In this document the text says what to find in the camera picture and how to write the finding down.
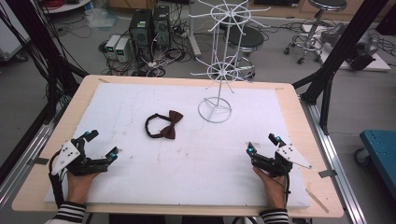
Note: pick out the clear plastic bag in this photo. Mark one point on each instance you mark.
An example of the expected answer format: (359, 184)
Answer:
(100, 18)

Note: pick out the black metal frame post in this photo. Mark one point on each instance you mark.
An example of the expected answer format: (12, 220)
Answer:
(339, 53)
(37, 46)

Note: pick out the grey machine on white board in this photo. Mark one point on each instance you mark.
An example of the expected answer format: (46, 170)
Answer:
(358, 46)

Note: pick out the black round stool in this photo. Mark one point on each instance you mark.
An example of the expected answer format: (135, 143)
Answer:
(249, 39)

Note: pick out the blue wheeled cart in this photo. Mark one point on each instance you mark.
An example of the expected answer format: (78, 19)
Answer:
(381, 155)

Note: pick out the white round table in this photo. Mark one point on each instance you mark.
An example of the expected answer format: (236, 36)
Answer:
(63, 5)

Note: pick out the aluminium rail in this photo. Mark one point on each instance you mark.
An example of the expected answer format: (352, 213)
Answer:
(336, 168)
(25, 158)

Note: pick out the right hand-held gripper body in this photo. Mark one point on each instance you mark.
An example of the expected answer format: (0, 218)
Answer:
(280, 161)

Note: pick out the dark brown bow tie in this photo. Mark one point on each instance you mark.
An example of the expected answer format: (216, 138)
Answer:
(172, 119)

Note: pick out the thin wooden stick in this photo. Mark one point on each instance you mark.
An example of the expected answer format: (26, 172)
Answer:
(317, 201)

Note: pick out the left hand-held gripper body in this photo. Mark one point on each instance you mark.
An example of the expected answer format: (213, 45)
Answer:
(73, 161)

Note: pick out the grey bench power supply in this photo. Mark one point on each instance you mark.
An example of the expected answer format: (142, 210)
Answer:
(112, 46)
(122, 49)

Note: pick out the person's left hand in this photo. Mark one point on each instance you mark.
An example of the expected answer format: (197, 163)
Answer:
(79, 186)

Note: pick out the person's right hand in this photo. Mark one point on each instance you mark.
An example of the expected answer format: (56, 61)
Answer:
(272, 188)

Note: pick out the black computer tower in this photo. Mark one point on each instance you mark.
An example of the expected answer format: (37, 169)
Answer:
(141, 31)
(162, 23)

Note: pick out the white foam board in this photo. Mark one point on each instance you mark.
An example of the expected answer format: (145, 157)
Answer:
(186, 174)

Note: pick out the chrome stool with castors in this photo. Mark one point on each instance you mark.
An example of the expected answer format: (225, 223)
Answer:
(314, 28)

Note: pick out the grey tape strip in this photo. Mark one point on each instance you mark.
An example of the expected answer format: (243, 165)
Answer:
(39, 161)
(327, 173)

